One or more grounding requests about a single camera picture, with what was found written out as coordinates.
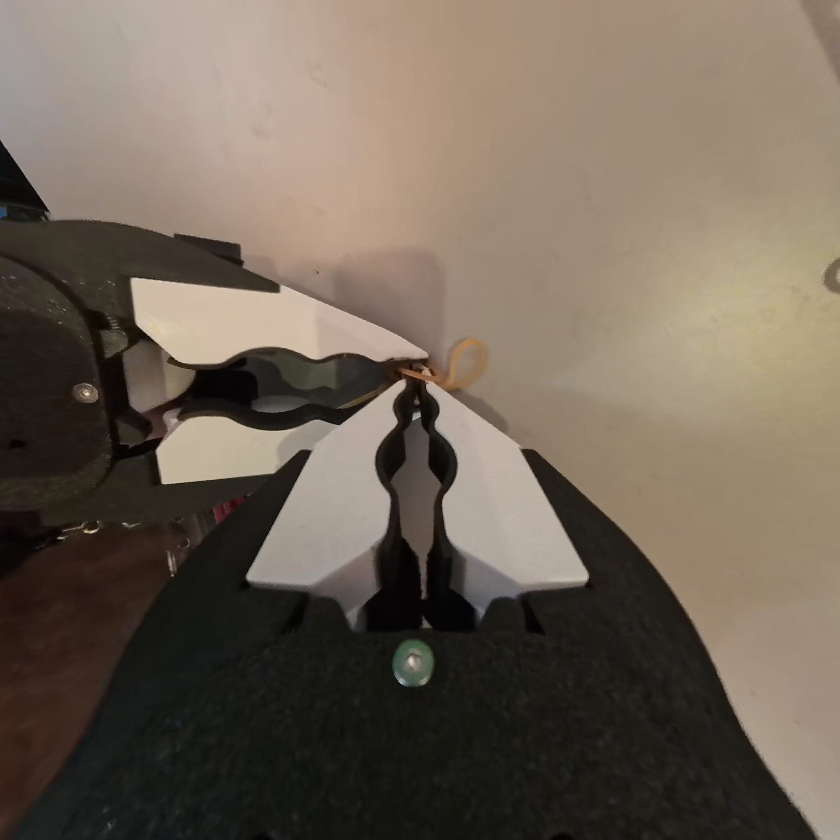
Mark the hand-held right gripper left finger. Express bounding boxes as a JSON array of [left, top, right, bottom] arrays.
[[245, 379, 427, 634]]

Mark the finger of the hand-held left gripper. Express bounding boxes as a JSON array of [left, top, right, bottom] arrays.
[[125, 276, 432, 408], [155, 377, 398, 487]]

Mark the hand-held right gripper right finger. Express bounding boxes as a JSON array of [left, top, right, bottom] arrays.
[[419, 381, 592, 634]]

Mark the yellow rubber band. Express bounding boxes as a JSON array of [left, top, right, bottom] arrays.
[[394, 336, 490, 395]]

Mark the metal badge clip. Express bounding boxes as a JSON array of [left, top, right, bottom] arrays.
[[163, 515, 194, 578]]

